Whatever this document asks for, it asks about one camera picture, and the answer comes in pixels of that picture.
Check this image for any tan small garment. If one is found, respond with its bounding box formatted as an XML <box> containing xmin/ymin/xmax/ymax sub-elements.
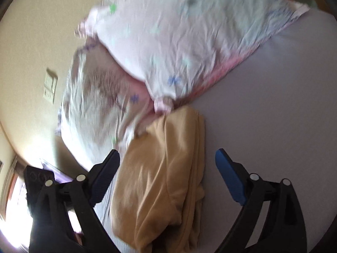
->
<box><xmin>110</xmin><ymin>106</ymin><xmax>206</xmax><ymax>253</ymax></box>

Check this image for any white wall switch plate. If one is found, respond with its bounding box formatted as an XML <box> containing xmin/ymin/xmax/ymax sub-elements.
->
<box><xmin>43</xmin><ymin>69</ymin><xmax>58</xmax><ymax>104</ymax></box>

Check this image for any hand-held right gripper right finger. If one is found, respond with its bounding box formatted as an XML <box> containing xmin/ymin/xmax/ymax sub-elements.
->
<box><xmin>214</xmin><ymin>149</ymin><xmax>308</xmax><ymax>253</ymax></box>

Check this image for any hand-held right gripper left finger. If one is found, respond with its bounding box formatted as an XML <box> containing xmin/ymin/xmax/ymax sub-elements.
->
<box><xmin>29</xmin><ymin>149</ymin><xmax>121</xmax><ymax>253</ymax></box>

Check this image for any white floral pillow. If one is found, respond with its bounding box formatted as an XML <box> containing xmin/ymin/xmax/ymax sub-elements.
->
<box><xmin>74</xmin><ymin>0</ymin><xmax>310</xmax><ymax>114</ymax></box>

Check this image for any white floral blanket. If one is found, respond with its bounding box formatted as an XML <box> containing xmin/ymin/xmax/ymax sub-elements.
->
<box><xmin>54</xmin><ymin>37</ymin><xmax>158</xmax><ymax>151</ymax></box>

